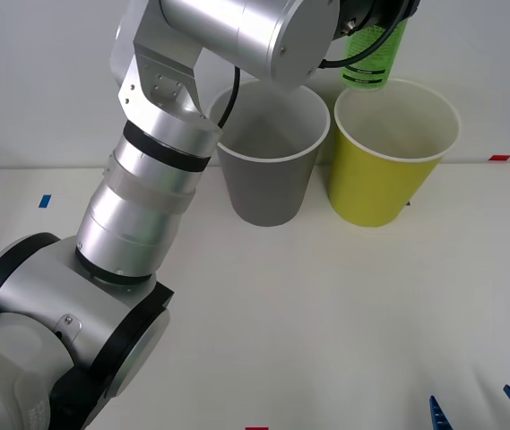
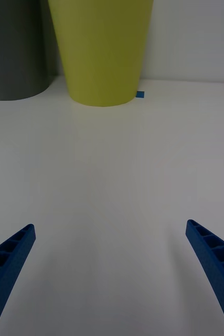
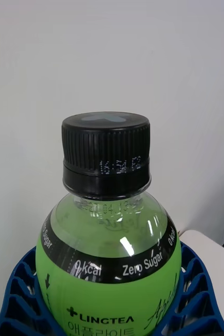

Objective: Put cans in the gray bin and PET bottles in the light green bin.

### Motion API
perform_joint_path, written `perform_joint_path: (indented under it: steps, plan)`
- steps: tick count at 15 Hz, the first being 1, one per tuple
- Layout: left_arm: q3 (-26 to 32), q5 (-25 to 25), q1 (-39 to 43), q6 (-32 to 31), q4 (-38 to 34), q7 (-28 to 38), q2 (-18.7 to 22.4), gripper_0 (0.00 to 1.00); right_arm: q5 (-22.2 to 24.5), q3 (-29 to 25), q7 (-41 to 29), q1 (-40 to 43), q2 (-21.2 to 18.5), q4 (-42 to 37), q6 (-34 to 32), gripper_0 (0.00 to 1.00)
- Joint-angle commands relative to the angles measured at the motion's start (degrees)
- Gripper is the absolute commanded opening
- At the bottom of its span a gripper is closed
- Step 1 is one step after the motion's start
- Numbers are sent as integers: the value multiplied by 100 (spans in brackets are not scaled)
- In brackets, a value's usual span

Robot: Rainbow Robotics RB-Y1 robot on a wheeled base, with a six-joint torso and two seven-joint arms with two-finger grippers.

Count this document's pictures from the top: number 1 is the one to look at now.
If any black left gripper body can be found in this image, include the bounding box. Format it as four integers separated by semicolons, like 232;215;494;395
372;0;422;26

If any green plastic bottle black cap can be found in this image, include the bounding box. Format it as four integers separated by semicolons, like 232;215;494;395
340;16;409;91

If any yellow-green plastic waste bin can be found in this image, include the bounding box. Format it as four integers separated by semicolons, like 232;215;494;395
327;78;462;228

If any grey plastic waste bin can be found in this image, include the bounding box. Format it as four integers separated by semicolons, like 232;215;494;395
208;79;332;228

